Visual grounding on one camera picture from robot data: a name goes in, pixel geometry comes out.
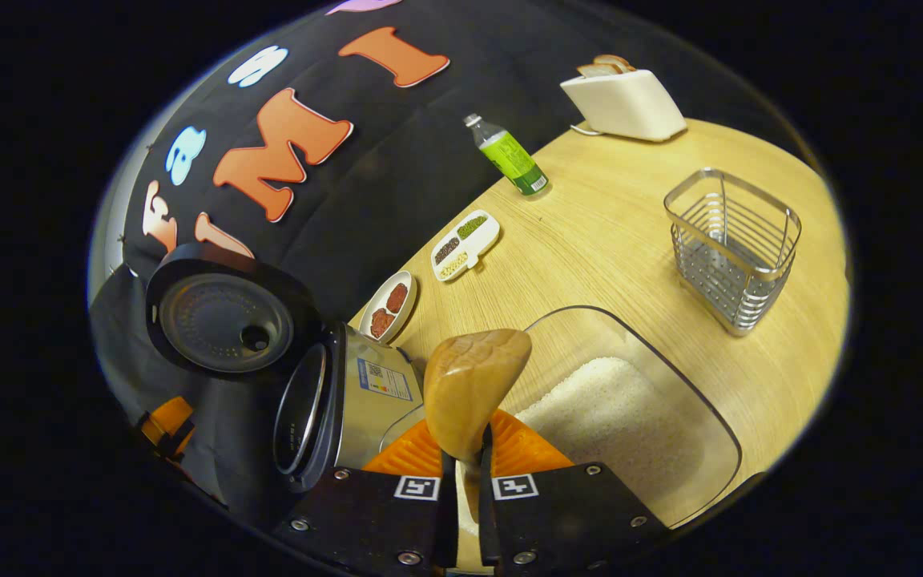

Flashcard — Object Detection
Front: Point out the dark grey rice cooker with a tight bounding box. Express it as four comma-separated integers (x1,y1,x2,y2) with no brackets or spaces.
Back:
145,243,426,494

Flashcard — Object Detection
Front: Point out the clear plastic rice container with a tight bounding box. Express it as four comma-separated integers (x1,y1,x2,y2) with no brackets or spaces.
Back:
381,305,743,530

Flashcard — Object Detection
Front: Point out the white toaster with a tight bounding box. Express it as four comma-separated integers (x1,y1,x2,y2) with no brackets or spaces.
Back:
560,69,687,143

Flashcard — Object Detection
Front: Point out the wooden spoon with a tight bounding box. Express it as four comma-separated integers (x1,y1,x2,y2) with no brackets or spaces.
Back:
423,329,533,514

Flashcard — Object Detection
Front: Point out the white oval red bean plate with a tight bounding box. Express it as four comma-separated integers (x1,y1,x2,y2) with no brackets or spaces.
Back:
357,270,418,345

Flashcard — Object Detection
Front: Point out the green drink bottle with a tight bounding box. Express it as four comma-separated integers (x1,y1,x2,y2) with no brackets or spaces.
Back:
463,113,550,197

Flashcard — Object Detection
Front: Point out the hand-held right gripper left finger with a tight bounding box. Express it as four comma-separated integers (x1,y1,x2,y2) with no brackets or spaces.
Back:
273,417,458,571

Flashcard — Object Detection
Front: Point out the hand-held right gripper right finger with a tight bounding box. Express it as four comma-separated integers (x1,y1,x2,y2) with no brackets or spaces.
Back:
478,409,667,571

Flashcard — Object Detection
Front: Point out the metal wire chopstick holder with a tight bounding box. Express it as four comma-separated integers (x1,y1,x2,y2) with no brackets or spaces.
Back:
663,167,802,337

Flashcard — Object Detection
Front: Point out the white divided bean dish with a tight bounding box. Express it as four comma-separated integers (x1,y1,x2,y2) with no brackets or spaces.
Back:
430,210,502,283

